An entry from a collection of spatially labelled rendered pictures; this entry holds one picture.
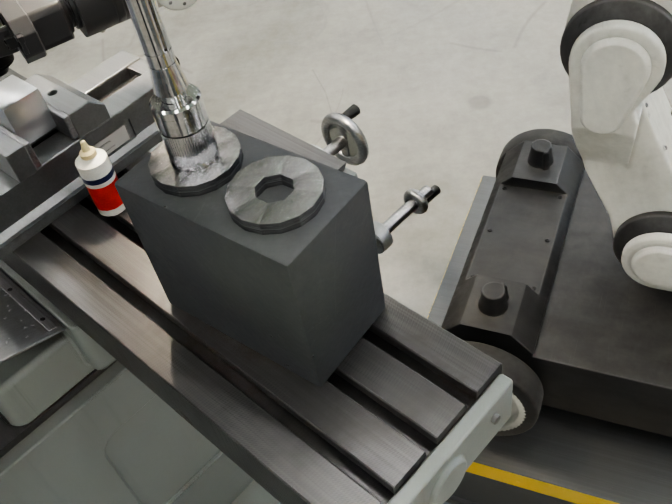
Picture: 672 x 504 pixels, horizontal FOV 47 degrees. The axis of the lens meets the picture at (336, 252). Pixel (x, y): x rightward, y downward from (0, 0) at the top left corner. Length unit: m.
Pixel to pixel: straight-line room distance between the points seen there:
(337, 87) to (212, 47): 0.61
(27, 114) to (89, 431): 0.45
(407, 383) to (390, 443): 0.07
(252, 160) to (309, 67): 2.17
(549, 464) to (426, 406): 0.60
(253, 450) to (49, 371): 0.41
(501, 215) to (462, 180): 0.95
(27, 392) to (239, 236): 0.50
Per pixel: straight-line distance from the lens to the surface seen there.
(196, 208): 0.72
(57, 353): 1.09
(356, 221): 0.71
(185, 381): 0.83
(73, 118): 1.05
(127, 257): 0.98
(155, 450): 1.33
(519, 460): 1.34
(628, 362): 1.26
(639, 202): 1.21
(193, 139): 0.72
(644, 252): 1.21
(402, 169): 2.40
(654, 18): 1.01
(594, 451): 1.37
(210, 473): 1.47
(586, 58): 1.01
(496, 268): 1.33
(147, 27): 0.67
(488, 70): 2.79
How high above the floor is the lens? 1.59
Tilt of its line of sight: 47 degrees down
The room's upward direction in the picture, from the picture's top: 11 degrees counter-clockwise
